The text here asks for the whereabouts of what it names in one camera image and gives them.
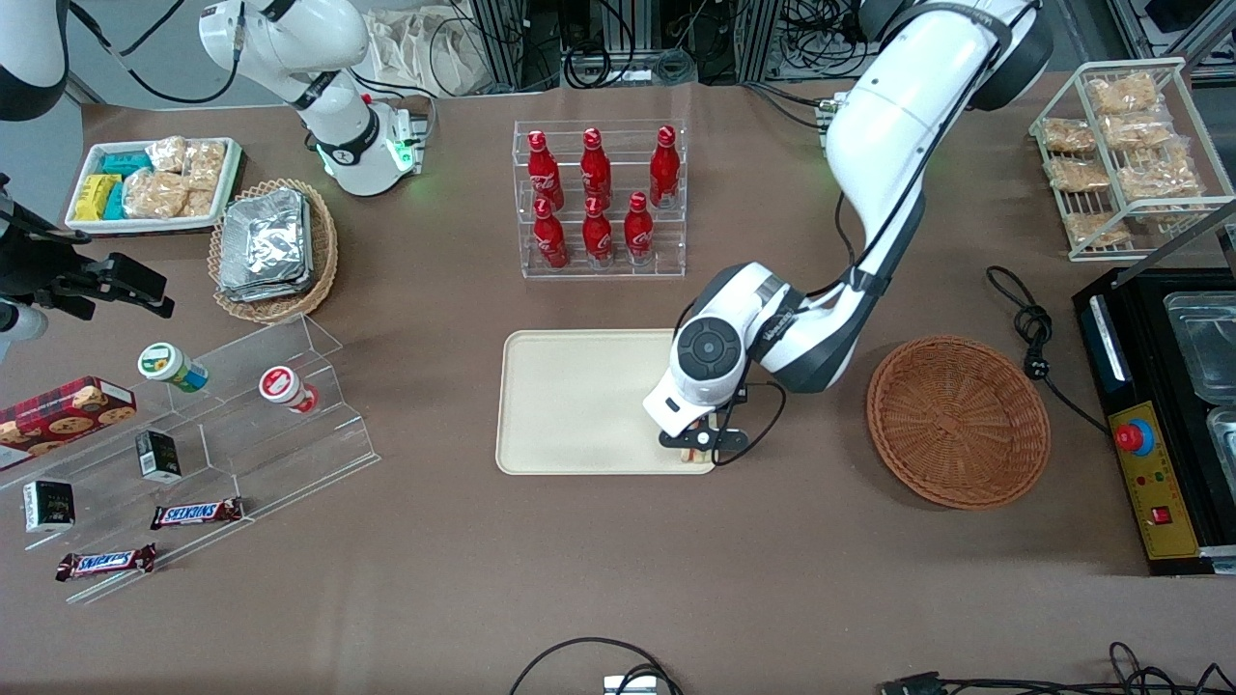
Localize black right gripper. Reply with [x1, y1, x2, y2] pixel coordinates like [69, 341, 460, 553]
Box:
[0, 177, 177, 321]

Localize white rectangular snack tray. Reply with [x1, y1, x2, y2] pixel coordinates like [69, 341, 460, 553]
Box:
[65, 136, 243, 236]

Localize beige plastic tray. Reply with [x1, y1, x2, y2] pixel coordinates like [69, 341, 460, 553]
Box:
[495, 328, 720, 477]

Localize light wicker basket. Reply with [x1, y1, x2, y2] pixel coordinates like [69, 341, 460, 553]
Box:
[207, 178, 340, 325]

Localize brown wicker basket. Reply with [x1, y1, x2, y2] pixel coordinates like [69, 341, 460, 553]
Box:
[865, 334, 1053, 511]

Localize green lid yogurt cup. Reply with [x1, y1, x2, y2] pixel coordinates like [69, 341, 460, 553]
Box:
[136, 342, 210, 395]

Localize yellow snack packet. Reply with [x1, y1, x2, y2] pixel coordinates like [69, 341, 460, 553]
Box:
[74, 173, 123, 222]

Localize stack of silver foil packs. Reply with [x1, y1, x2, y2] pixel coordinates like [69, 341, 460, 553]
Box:
[216, 187, 316, 303]

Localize red cookie box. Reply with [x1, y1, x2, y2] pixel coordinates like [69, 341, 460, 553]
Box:
[0, 375, 138, 475]

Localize small black box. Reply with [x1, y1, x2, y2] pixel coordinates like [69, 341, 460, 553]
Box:
[134, 429, 183, 485]
[22, 479, 77, 535]

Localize red lid yogurt cup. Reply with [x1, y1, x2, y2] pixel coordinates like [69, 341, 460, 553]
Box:
[258, 365, 321, 415]

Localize clear acrylic bottle rack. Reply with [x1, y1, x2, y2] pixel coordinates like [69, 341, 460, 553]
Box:
[513, 119, 688, 282]

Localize clear acrylic stepped shelf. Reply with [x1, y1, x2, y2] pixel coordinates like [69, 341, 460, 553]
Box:
[0, 313, 381, 606]

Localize red cola bottle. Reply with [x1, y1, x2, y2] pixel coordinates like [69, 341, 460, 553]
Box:
[532, 197, 570, 270]
[648, 125, 682, 209]
[623, 190, 656, 264]
[581, 195, 615, 267]
[527, 129, 565, 209]
[579, 126, 613, 205]

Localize snickers chocolate bar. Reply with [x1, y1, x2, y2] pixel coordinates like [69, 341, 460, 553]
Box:
[54, 542, 158, 583]
[150, 496, 245, 532]

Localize white cloth bags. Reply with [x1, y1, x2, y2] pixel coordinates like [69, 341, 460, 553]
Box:
[371, 8, 486, 98]

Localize red emergency stop button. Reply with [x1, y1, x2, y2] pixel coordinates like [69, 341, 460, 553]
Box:
[1114, 417, 1158, 458]

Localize bagged fried snack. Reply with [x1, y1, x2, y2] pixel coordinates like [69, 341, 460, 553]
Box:
[1047, 156, 1112, 193]
[1100, 113, 1175, 152]
[1061, 211, 1132, 248]
[1085, 73, 1161, 118]
[1117, 144, 1204, 203]
[1040, 117, 1098, 156]

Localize black sealing machine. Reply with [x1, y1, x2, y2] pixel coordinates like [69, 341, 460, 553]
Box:
[1073, 264, 1236, 578]

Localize clear plastic container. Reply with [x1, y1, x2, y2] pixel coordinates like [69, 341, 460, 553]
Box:
[1206, 404, 1236, 475]
[1163, 289, 1236, 403]

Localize grey metal bar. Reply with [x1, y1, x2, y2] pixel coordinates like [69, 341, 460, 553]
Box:
[1138, 201, 1236, 268]

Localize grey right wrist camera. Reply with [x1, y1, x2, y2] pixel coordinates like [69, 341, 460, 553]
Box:
[0, 301, 48, 342]

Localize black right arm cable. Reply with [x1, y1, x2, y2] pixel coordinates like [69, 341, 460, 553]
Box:
[66, 0, 244, 106]

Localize black looped table cable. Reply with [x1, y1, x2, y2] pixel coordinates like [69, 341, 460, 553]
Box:
[509, 636, 683, 695]

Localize black power cable with plug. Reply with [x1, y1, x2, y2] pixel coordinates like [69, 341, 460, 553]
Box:
[984, 264, 1113, 437]

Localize black coiled cable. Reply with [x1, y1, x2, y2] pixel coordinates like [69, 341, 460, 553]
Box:
[564, 41, 631, 90]

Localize white wire rack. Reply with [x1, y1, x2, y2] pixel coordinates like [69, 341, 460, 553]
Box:
[1027, 57, 1236, 264]

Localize black tangled cables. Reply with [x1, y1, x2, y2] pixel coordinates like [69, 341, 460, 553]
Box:
[941, 641, 1236, 695]

